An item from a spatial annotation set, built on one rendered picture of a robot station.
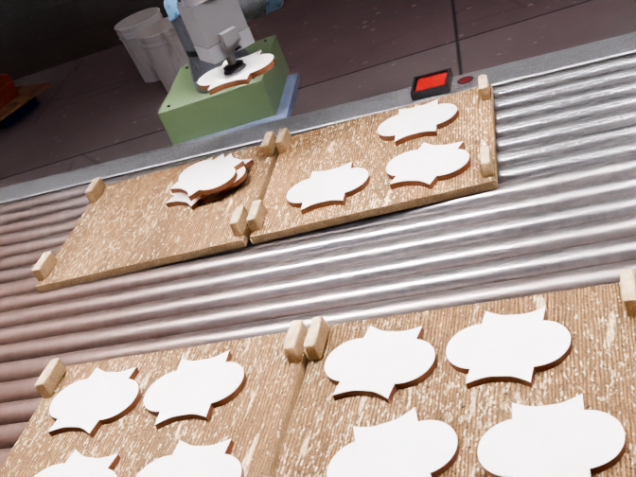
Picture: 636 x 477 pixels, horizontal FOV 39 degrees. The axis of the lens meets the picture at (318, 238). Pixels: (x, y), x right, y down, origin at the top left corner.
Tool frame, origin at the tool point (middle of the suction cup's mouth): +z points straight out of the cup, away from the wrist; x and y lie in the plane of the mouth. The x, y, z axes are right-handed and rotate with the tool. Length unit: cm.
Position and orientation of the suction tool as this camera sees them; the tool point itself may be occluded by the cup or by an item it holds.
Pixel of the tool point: (238, 75)
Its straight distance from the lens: 164.3
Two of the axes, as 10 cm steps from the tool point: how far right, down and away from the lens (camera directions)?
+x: -5.1, -2.8, 8.1
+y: 7.9, -5.3, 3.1
